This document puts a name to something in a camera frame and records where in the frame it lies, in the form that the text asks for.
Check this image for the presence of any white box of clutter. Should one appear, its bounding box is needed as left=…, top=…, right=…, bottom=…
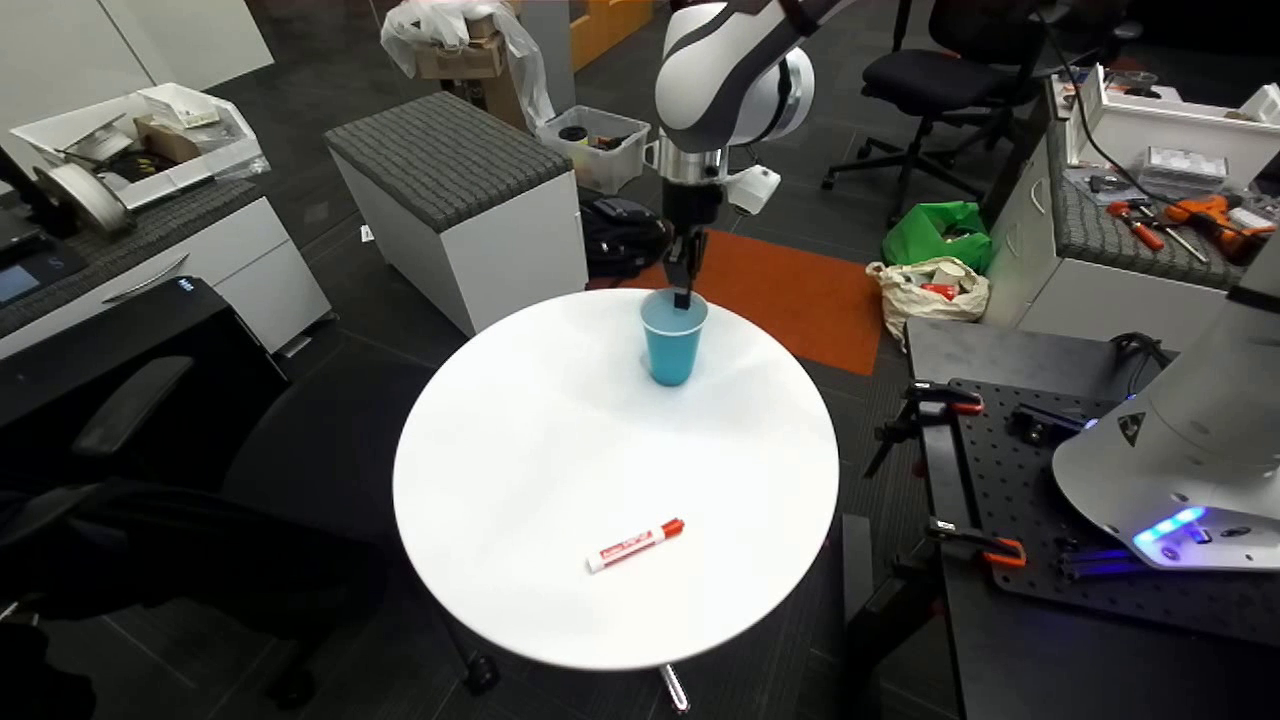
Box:
left=7, top=79, right=274, bottom=217

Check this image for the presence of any orange floor mat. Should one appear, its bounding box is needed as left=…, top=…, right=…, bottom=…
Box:
left=620, top=227, right=887, bottom=382

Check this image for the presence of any black office chair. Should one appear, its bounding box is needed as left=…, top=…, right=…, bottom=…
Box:
left=822, top=0, right=1061, bottom=192
left=0, top=278, right=405, bottom=651

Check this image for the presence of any clear plastic bin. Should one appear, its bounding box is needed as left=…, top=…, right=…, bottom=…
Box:
left=536, top=101, right=662, bottom=200

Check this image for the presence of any orange and black clamp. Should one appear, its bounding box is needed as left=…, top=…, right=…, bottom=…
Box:
left=908, top=378, right=992, bottom=420
left=929, top=516, right=1031, bottom=575

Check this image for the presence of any white tape roll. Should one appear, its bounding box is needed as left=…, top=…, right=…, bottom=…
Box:
left=37, top=159, right=133, bottom=232

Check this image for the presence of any white plastic bag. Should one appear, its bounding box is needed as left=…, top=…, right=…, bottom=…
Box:
left=376, top=0, right=554, bottom=127

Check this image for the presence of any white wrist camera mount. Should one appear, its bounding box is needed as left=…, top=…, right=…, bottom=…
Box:
left=726, top=159, right=786, bottom=222

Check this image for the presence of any black breadboard robot table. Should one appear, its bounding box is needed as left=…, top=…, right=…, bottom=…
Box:
left=904, top=318, right=1280, bottom=720

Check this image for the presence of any black bag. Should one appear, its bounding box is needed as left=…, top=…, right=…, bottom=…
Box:
left=580, top=197, right=673, bottom=288

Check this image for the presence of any blue plastic cup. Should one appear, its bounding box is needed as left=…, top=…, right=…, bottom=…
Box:
left=635, top=288, right=712, bottom=392

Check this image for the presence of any white tote bag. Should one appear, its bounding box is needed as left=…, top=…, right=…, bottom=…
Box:
left=866, top=256, right=996, bottom=356

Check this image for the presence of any white open box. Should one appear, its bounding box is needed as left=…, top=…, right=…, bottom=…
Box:
left=1075, top=61, right=1280, bottom=192

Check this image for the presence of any white cabinet with grey cushion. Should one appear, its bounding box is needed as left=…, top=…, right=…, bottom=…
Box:
left=984, top=133, right=1280, bottom=353
left=324, top=89, right=591, bottom=338

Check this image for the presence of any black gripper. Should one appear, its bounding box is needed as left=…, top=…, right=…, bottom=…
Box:
left=656, top=174, right=737, bottom=321

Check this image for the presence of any orange power drill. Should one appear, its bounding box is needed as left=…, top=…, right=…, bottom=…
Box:
left=1103, top=192, right=1280, bottom=264

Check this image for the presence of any red and white marker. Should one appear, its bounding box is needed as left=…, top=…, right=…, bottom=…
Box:
left=580, top=516, right=688, bottom=581

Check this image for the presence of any white desk cabinet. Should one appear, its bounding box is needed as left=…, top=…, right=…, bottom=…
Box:
left=0, top=174, right=338, bottom=370

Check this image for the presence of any white table leg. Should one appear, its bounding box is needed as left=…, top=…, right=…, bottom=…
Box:
left=656, top=661, right=702, bottom=720

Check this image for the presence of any green bag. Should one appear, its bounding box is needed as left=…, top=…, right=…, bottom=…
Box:
left=875, top=197, right=1000, bottom=279

